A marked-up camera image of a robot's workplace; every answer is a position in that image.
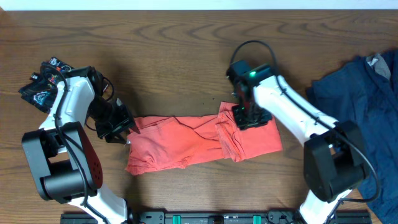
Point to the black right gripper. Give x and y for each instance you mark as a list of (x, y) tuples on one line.
[(244, 122)]

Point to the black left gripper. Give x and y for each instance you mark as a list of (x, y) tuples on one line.
[(126, 121)]

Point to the orange printed t-shirt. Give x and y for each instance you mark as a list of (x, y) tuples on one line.
[(168, 142)]

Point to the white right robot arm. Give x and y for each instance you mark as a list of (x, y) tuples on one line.
[(334, 161)]

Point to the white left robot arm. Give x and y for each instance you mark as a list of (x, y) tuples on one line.
[(62, 161)]

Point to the folded black printed t-shirt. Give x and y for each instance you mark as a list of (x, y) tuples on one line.
[(42, 91)]

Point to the navy blue garment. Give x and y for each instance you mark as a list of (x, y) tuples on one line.
[(365, 91)]

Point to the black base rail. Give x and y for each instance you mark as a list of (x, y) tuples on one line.
[(273, 216)]

